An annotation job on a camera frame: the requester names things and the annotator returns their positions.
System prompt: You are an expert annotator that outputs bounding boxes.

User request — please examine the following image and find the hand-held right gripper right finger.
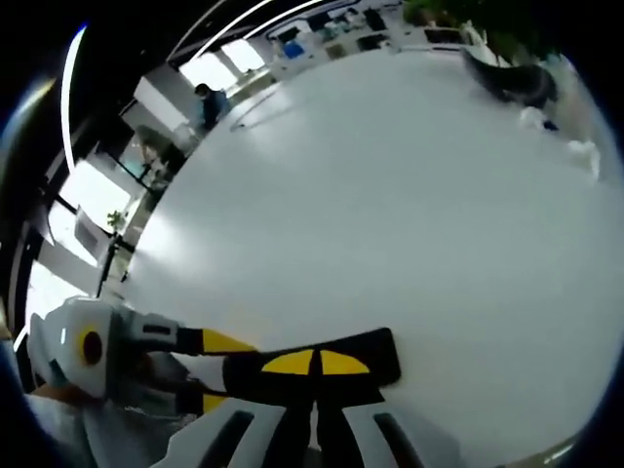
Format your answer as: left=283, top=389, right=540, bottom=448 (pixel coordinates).
left=311, top=348, right=464, bottom=468

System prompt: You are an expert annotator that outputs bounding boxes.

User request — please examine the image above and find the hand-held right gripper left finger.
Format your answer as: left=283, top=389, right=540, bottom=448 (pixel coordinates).
left=165, top=348, right=319, bottom=468

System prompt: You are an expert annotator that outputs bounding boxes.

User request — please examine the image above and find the black remote control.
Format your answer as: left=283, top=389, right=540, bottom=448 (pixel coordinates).
left=221, top=327, right=404, bottom=407

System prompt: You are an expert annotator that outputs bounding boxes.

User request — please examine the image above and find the computer monitor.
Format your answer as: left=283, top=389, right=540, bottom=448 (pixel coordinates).
left=74, top=206, right=107, bottom=254

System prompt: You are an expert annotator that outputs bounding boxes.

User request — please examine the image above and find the person's grey jacket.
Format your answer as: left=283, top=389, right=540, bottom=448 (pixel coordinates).
left=21, top=384, right=197, bottom=468

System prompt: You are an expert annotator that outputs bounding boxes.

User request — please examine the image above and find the small desk plant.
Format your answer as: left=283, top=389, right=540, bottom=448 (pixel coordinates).
left=106, top=209, right=129, bottom=236

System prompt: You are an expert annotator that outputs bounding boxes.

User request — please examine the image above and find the curved ceiling light strip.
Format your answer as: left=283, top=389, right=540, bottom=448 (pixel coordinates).
left=58, top=22, right=90, bottom=179

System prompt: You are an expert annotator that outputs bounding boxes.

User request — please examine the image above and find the green potted plant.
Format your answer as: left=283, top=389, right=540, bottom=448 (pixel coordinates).
left=403, top=0, right=563, bottom=65

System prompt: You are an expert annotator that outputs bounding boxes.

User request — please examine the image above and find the grey cable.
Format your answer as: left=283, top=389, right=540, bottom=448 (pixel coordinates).
left=227, top=91, right=294, bottom=134

